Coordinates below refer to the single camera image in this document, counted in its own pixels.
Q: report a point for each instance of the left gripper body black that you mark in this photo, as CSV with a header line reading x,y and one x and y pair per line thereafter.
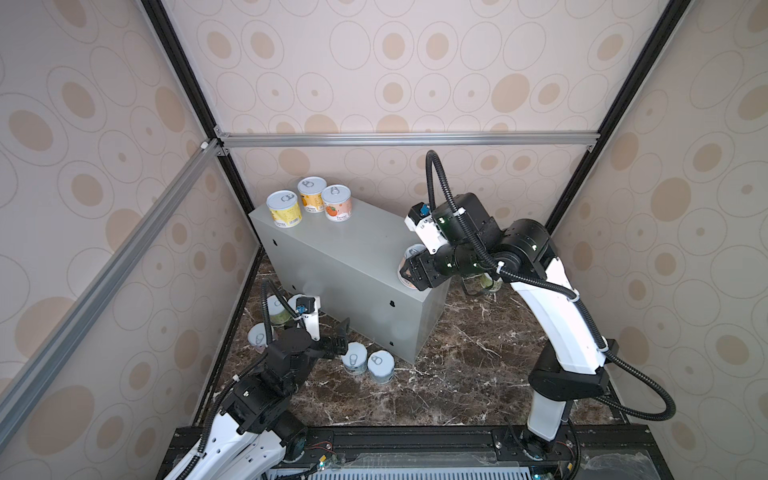
x,y
324,345

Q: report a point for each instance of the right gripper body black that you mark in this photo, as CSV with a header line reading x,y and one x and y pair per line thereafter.
x,y
431,268

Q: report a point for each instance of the blue label can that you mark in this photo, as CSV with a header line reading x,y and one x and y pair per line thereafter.
x,y
381,366
354,360

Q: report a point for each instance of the pink label can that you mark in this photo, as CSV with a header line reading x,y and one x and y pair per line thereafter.
x,y
337,202
404,270

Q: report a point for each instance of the small yellow label can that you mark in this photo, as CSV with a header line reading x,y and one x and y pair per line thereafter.
x,y
310,190

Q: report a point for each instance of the tall yellow label can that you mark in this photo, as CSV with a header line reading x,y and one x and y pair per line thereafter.
x,y
284,208

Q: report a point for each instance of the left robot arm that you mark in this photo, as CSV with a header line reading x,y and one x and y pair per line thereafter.
x,y
249,429

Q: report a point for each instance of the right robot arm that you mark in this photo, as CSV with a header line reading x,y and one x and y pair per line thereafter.
x,y
462,239

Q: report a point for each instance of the green label can far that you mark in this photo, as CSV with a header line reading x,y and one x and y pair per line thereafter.
x,y
480,285

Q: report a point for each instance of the green can behind cabinet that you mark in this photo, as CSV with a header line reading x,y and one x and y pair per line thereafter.
x,y
277,313

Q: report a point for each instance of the grey metal cabinet box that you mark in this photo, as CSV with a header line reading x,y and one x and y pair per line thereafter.
x,y
353,267

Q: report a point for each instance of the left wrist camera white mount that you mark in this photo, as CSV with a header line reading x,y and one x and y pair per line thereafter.
x,y
307,307

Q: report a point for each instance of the horizontal aluminium back rail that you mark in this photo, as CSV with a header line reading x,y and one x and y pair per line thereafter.
x,y
427,139

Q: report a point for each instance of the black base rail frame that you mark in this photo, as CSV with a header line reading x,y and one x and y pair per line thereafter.
x,y
625,451

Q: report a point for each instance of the aluminium left side rail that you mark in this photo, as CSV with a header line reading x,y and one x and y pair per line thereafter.
x,y
40,371

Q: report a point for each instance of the black right corner post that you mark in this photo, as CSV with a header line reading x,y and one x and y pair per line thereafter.
x,y
649,55

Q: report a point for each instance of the black corner post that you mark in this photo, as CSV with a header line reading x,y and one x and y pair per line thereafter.
x,y
160,22
649,55

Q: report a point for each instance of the black left corner post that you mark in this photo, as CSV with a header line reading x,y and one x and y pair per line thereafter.
x,y
160,22

